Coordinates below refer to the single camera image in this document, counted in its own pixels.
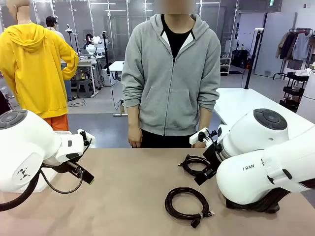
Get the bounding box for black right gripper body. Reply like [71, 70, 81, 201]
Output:
[202, 144, 222, 177]

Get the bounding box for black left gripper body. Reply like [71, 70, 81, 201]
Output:
[58, 160, 86, 176]

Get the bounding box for black USB cable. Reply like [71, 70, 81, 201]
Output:
[164, 187, 216, 229]

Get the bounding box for person's left forearm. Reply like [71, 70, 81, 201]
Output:
[199, 107, 215, 131]

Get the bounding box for person's right forearm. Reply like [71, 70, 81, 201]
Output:
[127, 105, 141, 128]

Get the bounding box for person's right hand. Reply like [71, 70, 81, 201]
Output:
[127, 126, 143, 148]

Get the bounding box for large white table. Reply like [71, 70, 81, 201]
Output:
[213, 88, 315, 148]

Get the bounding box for grey step stool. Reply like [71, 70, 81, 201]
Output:
[76, 79, 93, 99]

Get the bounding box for person in grey hoodie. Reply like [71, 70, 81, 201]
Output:
[121, 13, 221, 148]

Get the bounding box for wooden shoe shelf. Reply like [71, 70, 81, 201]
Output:
[219, 57, 232, 76]

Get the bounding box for black garment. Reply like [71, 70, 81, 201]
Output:
[0, 90, 11, 116]

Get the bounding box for black bags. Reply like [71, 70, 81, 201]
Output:
[232, 48, 252, 69]

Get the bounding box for black utility cart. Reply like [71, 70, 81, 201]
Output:
[279, 71, 310, 113]

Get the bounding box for background workbench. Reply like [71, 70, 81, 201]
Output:
[77, 59, 99, 96]

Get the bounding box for mannequin in yellow hoodie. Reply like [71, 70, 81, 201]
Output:
[0, 0, 80, 131]

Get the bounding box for black pole with white top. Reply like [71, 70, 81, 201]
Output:
[244, 27, 265, 90]

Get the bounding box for white standing desk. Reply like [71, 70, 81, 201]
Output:
[108, 60, 124, 116]

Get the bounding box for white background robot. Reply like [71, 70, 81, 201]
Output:
[84, 33, 103, 59]

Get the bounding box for clothes rack with garments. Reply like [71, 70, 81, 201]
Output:
[275, 27, 315, 81]

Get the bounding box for background person with cap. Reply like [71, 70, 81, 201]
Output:
[45, 15, 77, 102]

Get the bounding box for thin black left gripper cable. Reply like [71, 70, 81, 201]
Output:
[40, 161, 85, 194]

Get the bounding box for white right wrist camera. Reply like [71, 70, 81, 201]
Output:
[189, 127, 218, 146]

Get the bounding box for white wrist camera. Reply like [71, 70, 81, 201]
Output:
[189, 127, 218, 146]
[77, 128, 96, 147]

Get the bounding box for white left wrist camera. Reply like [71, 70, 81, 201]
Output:
[77, 128, 96, 147]

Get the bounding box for thick black left arm hose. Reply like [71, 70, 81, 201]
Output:
[0, 169, 41, 212]

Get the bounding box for thick black arm hose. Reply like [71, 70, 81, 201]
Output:
[0, 169, 41, 212]
[225, 180, 315, 214]

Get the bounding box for thick black right arm hose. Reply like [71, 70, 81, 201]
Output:
[225, 180, 315, 214]

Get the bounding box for black camera tripod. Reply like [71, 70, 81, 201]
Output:
[101, 30, 111, 75]
[64, 24, 80, 55]

